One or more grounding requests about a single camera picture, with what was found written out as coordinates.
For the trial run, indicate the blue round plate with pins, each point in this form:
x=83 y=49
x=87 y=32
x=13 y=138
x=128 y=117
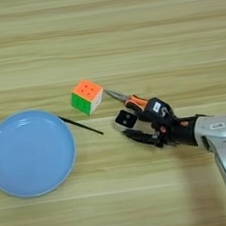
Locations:
x=29 y=153

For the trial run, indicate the thin black stick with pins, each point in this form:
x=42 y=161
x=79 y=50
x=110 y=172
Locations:
x=81 y=125

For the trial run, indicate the orange black needle-nose pliers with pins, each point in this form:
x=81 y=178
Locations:
x=138 y=100

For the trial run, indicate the orange green puzzle cube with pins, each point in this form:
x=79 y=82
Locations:
x=86 y=89

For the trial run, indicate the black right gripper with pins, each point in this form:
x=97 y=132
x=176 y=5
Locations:
x=179 y=131

